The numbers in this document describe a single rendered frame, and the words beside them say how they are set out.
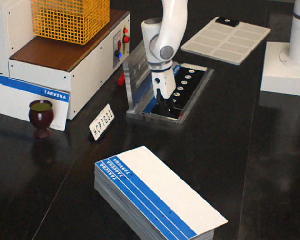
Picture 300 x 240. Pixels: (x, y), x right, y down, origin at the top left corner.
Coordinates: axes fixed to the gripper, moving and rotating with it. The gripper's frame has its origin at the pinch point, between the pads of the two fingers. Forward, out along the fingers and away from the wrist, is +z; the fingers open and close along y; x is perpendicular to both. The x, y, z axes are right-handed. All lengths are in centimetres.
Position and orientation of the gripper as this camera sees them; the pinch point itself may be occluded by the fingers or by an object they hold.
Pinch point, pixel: (166, 106)
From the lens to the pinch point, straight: 221.8
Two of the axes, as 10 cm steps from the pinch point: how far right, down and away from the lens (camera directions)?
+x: -9.3, -0.4, 3.7
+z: 1.5, 8.7, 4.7
